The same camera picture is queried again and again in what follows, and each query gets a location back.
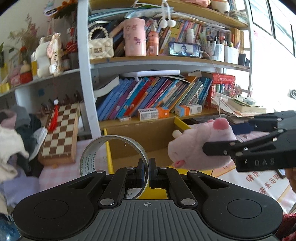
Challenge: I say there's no pink plush pig toy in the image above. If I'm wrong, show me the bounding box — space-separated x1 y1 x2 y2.
168 118 236 170

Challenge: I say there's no white packing tape roll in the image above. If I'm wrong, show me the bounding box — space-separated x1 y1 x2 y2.
79 135 149 199

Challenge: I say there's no person right hand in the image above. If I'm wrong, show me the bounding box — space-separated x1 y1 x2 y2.
285 168 296 193

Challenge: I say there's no yellow cardboard box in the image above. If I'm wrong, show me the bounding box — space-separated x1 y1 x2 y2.
103 116 213 200

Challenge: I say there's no stack of papers and books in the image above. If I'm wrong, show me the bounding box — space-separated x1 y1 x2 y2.
211 92 266 118

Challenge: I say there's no white orange medicine box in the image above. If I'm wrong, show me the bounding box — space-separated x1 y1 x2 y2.
137 107 170 121

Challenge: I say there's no wooden chess board box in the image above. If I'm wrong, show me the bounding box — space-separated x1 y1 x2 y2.
38 103 80 166

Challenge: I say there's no row of colourful books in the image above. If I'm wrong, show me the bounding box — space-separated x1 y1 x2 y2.
94 76 212 121

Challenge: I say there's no pink checkered tablecloth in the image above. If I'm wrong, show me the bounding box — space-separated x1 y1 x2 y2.
0 129 296 214

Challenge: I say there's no red tassel ornament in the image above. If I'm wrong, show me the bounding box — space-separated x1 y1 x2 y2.
48 99 59 132

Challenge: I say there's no smartphone on shelf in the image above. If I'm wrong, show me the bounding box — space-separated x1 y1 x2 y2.
169 42 201 58

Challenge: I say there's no pile of clothes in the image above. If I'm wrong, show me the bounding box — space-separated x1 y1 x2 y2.
1 105 48 215

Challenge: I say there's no cream quilted handbag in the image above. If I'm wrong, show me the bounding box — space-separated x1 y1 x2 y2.
88 26 114 61

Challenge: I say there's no pink cylinder container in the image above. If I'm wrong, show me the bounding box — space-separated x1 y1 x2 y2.
123 18 147 57

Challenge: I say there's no white charging cable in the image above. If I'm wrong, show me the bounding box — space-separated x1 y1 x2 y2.
201 51 224 117

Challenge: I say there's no white shelf post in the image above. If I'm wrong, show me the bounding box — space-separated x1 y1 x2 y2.
77 1 101 138

